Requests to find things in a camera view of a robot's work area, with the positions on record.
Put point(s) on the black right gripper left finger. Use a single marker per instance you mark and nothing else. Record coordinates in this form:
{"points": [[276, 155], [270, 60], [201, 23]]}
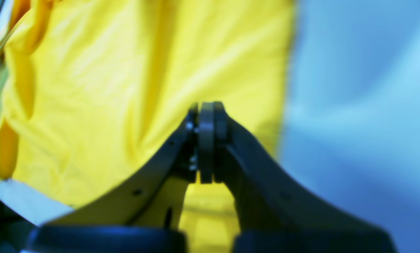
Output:
{"points": [[142, 214]]}

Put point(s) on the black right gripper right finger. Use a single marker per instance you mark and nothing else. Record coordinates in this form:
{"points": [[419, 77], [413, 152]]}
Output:
{"points": [[276, 214]]}

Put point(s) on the yellow t-shirt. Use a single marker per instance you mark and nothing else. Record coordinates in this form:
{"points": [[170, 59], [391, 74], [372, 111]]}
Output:
{"points": [[90, 89]]}

